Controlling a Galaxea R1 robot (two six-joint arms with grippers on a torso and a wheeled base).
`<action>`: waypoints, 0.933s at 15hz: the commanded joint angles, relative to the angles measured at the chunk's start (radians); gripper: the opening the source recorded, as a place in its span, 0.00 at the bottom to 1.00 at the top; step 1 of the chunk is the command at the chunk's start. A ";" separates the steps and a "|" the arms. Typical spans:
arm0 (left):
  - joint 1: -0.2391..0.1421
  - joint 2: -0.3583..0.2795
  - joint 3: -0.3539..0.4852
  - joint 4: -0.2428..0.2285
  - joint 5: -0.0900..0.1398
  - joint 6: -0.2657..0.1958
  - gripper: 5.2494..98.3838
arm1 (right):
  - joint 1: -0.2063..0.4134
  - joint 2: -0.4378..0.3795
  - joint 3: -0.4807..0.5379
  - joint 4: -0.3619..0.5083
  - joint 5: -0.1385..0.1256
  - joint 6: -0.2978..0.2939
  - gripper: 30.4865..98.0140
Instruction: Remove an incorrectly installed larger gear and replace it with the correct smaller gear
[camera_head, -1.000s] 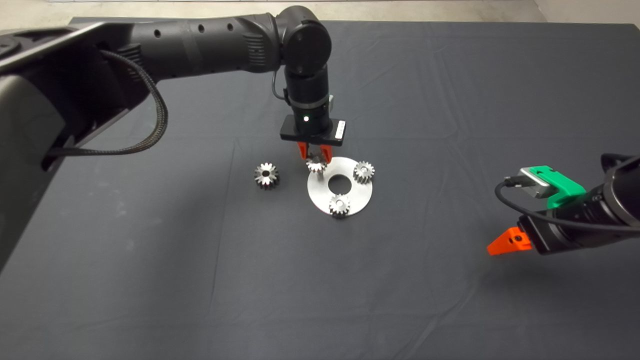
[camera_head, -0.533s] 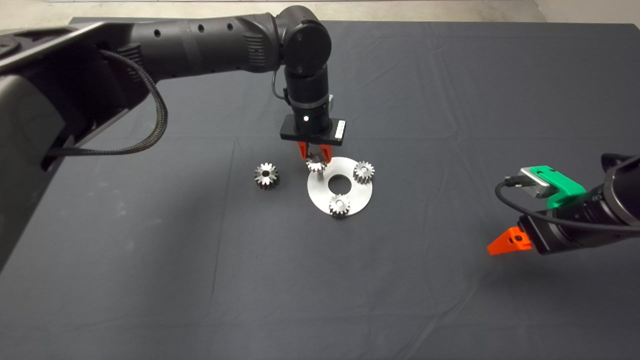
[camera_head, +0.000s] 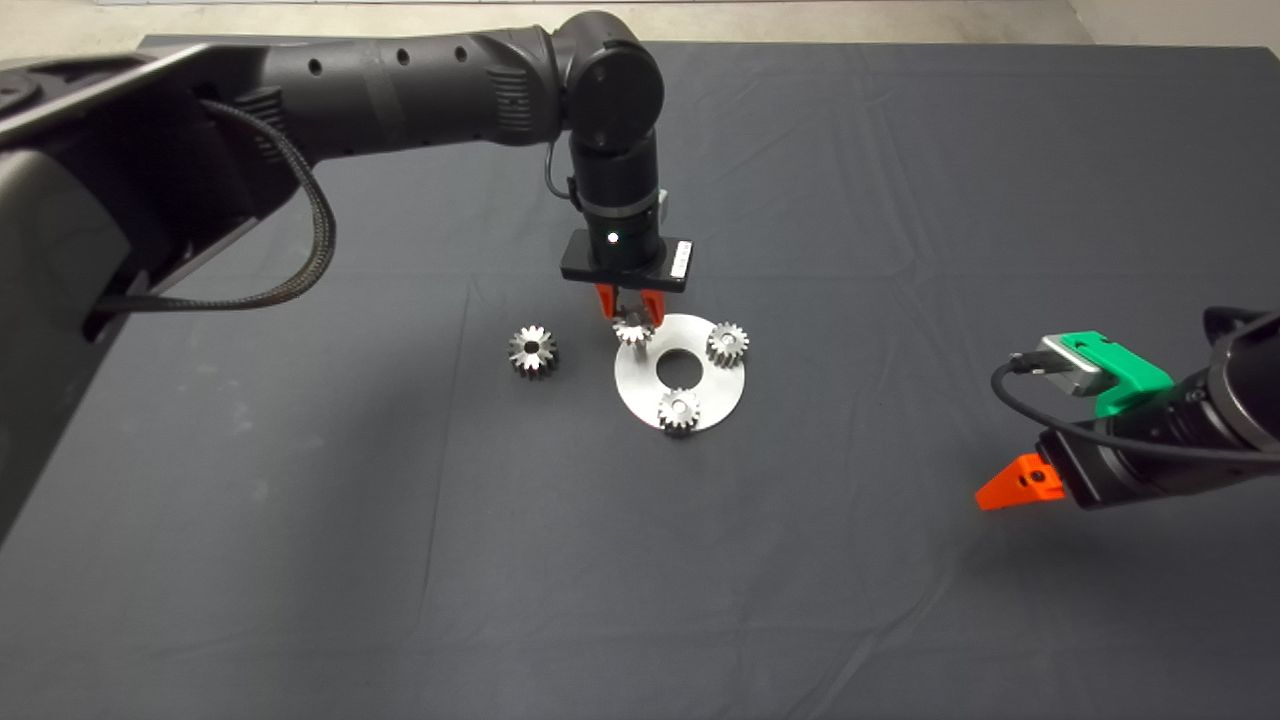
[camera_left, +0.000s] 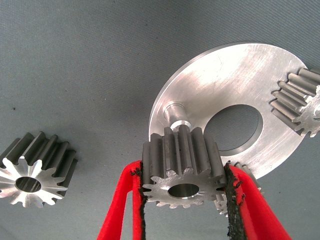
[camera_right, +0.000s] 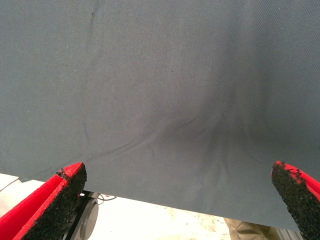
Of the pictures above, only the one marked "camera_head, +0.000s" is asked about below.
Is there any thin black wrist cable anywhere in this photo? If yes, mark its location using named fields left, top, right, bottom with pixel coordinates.
left=544, top=140, right=581, bottom=213

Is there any round metal plate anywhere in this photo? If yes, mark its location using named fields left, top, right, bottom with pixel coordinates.
left=613, top=313, right=748, bottom=434

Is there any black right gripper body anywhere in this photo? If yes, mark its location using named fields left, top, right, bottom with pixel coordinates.
left=1034, top=423, right=1173, bottom=512

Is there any large tall steel gear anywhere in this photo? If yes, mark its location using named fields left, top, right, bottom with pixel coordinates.
left=507, top=325, right=560, bottom=381

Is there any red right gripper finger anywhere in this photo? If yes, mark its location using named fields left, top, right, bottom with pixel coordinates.
left=974, top=452, right=1065, bottom=512

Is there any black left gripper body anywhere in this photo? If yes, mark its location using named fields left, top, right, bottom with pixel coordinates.
left=559, top=205, right=694, bottom=295

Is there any right wrist green camera mount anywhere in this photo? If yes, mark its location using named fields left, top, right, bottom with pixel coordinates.
left=1058, top=331, right=1175, bottom=420

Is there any thick black braided cable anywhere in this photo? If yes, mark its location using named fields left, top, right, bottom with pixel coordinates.
left=85, top=98, right=338, bottom=314

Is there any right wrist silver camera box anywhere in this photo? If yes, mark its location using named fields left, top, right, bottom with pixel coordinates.
left=1038, top=335, right=1107, bottom=398

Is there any dark grey table cloth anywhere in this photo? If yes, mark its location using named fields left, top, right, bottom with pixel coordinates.
left=0, top=33, right=1280, bottom=720

